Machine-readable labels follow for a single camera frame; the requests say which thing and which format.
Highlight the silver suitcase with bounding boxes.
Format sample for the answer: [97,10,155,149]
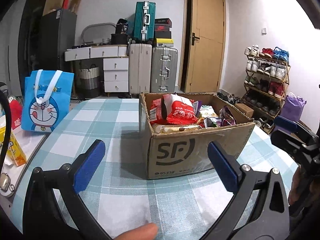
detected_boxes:
[150,47,178,93]

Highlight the right hand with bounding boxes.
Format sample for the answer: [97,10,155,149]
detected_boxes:
[288,166,303,205]

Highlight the small cardboard box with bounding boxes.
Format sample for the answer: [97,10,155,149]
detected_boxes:
[234,103,254,119]

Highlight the teal suitcase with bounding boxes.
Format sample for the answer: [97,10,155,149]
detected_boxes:
[133,1,156,42]

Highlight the large noodle snack bag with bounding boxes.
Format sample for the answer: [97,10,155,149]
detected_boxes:
[199,105,218,119]

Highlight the left hand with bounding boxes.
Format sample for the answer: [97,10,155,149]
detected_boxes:
[115,223,158,240]

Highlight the white drawer desk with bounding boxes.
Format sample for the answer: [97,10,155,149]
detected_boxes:
[65,45,129,94]

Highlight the blue Doraemon bag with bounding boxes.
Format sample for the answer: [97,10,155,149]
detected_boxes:
[21,69,74,133]

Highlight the woven laundry basket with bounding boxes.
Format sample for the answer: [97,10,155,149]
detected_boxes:
[76,64,100,99]

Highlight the red barcode snack pack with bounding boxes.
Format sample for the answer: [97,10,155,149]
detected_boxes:
[149,99,166,125]

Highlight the wooden door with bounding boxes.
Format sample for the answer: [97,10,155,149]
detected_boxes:
[184,0,226,93]

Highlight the purple candy bag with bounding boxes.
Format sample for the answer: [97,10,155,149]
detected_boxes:
[217,106,236,127]

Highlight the red white small packet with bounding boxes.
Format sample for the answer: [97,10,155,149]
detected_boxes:
[163,94,197,125]

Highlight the black refrigerator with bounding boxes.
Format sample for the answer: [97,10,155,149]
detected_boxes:
[17,0,78,86]

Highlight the SF cardboard box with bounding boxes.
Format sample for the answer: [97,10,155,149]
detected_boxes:
[139,93,255,179]

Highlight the wooden shoe rack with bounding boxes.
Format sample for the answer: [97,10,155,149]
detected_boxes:
[242,44,291,134]

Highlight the yellow box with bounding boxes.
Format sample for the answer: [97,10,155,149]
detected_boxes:
[4,131,27,167]

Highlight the beige suitcase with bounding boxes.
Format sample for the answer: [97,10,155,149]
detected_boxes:
[129,44,152,94]

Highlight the clear cookie bag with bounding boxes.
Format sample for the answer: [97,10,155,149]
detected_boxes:
[152,124,202,134]

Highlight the stacked shoe boxes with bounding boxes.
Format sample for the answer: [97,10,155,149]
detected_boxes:
[153,18,174,47]

